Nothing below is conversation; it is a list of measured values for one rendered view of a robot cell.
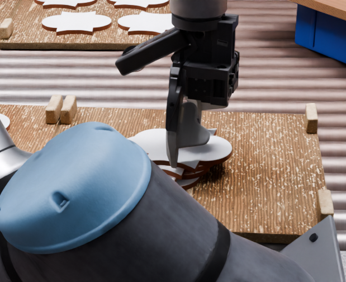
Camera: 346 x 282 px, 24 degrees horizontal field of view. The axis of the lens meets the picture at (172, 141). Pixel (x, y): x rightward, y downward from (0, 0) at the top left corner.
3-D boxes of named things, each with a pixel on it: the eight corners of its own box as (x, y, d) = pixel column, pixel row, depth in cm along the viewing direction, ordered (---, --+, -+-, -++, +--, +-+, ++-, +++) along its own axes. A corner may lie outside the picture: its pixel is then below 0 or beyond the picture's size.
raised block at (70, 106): (71, 125, 130) (70, 109, 129) (60, 125, 130) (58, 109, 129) (77, 108, 135) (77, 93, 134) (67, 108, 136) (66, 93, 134)
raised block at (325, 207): (333, 231, 104) (335, 212, 102) (318, 230, 104) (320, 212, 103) (329, 206, 109) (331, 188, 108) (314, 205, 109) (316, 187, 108)
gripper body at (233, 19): (226, 112, 108) (228, 26, 103) (164, 104, 111) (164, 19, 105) (238, 89, 115) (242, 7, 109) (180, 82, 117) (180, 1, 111)
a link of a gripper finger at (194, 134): (202, 172, 108) (212, 103, 108) (159, 166, 109) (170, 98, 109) (207, 173, 111) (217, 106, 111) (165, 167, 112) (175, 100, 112)
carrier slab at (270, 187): (333, 246, 104) (335, 236, 103) (17, 231, 106) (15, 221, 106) (313, 123, 134) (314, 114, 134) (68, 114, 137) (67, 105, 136)
